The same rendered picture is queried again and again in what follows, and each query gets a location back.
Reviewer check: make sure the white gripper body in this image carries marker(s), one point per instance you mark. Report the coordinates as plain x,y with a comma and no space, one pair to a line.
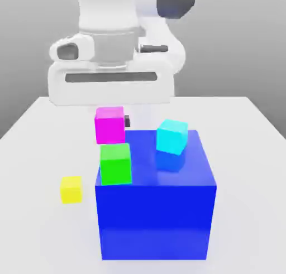
111,92

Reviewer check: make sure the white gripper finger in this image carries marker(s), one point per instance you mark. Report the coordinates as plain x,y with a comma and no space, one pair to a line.
127,121

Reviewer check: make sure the small magenta cube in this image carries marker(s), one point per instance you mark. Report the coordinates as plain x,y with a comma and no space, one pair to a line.
110,127

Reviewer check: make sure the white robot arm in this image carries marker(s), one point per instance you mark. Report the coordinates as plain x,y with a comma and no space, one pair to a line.
107,8

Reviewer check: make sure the small cyan cube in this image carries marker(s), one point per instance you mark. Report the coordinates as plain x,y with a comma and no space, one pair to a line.
171,137

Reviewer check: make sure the small green cube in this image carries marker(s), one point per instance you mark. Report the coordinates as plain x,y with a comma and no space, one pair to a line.
115,166

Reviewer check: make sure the small yellow cube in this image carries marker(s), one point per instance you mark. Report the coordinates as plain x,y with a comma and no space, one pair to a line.
71,190

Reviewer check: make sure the large blue box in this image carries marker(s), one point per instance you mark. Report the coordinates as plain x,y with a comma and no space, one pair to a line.
156,211

